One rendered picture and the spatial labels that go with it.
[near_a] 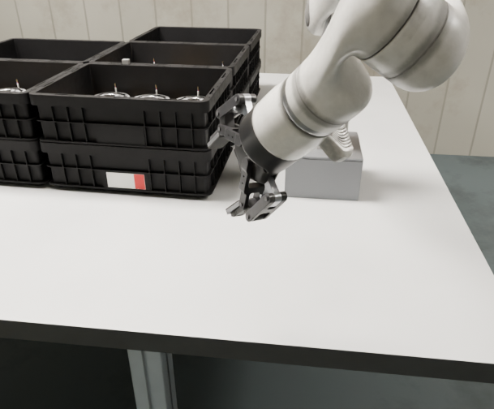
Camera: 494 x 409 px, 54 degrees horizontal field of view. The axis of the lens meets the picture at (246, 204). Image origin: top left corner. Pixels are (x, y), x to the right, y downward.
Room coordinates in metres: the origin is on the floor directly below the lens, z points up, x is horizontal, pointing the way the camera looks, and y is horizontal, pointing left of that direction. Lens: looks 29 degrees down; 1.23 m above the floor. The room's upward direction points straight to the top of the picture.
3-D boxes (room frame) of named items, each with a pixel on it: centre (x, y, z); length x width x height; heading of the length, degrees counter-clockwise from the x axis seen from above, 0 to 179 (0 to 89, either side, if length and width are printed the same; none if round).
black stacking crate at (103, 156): (1.13, 0.25, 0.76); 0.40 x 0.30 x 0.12; 81
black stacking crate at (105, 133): (1.13, 0.25, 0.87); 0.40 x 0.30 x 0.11; 81
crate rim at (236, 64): (1.43, 0.21, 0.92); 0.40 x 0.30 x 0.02; 81
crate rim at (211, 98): (1.13, 0.25, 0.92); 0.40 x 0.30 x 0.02; 81
